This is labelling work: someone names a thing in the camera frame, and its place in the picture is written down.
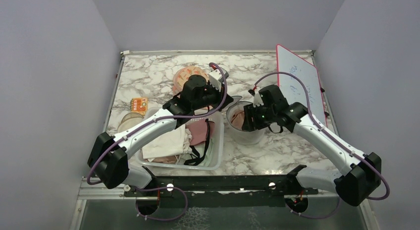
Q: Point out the orange card packet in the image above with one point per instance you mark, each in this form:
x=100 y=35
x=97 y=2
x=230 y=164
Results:
x=139 y=105

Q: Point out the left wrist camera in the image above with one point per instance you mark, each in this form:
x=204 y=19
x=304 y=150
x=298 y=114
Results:
x=216 y=79

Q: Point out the white mesh laundry bag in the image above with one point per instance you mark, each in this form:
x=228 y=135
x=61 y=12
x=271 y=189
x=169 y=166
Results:
x=242 y=137

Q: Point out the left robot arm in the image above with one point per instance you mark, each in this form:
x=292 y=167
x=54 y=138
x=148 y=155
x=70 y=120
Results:
x=109 y=157

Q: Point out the floral tulip pattern pouch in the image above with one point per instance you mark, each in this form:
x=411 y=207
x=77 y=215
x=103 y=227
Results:
x=182 y=76

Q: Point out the white cloth garment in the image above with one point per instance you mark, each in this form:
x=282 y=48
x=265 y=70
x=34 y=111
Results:
x=168 y=147

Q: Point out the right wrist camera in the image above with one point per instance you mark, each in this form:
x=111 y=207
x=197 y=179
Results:
x=259 y=98

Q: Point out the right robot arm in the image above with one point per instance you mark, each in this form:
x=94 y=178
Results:
x=357 y=174

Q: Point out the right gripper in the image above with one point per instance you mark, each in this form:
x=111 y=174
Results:
x=249 y=124

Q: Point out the pink black bra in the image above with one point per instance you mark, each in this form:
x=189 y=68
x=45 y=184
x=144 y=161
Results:
x=200 y=143

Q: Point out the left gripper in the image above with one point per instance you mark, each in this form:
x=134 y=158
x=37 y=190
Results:
x=220 y=97

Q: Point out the black front mounting rail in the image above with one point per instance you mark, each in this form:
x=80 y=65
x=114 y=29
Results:
x=218 y=191

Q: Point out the pink framed whiteboard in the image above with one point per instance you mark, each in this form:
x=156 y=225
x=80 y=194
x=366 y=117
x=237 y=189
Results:
x=301 y=65

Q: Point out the peach lace bra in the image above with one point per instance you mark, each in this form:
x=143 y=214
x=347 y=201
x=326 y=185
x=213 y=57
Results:
x=237 y=119

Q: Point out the white plastic laundry basket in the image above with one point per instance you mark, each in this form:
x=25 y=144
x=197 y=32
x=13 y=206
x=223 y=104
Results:
x=215 y=154

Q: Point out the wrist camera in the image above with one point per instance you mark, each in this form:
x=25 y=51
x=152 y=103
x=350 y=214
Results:
x=259 y=98
x=216 y=79

